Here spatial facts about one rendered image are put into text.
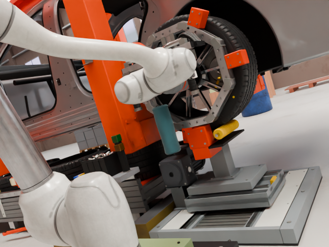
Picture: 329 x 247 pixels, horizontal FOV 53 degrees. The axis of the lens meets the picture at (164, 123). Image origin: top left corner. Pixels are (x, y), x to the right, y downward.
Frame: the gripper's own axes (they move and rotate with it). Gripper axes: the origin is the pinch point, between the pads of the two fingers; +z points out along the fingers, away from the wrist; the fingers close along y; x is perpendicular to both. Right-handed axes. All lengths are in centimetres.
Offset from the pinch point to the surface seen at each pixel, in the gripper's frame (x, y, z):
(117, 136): -18, -50, 5
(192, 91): -6.6, 0.3, 5.9
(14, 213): -63, -216, 28
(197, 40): 15.6, 3.9, 17.9
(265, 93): -50, -111, 491
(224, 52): 7.4, 9.4, 32.7
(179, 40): 17.0, -0.5, 9.6
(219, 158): -48, -16, 44
